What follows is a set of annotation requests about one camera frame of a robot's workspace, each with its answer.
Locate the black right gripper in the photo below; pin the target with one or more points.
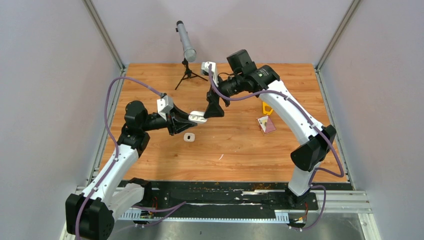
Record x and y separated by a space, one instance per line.
214 108

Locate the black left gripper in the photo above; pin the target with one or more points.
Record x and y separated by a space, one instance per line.
177 121

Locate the white oval earbud case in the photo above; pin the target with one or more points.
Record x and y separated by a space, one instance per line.
197 117

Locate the white gold-trimmed earbud case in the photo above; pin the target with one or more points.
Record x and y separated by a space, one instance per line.
189 137

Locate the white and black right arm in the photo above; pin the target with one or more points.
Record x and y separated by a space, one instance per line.
315 139

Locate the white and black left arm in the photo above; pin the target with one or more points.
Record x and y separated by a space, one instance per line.
92 213

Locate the black microphone tripod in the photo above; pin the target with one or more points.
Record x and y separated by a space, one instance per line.
188 74

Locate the grey microphone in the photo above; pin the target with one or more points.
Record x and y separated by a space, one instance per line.
189 52

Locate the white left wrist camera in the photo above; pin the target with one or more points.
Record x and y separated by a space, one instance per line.
164 105

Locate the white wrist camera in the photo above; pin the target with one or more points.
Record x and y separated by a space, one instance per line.
164 105
209 68

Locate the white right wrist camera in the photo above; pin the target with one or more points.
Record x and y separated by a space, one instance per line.
209 68

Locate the yellow triangular plastic frame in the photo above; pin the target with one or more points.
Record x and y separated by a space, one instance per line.
266 109

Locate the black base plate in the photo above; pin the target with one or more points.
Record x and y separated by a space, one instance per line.
226 195

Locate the white cable duct strip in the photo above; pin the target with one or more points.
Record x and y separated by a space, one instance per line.
246 214

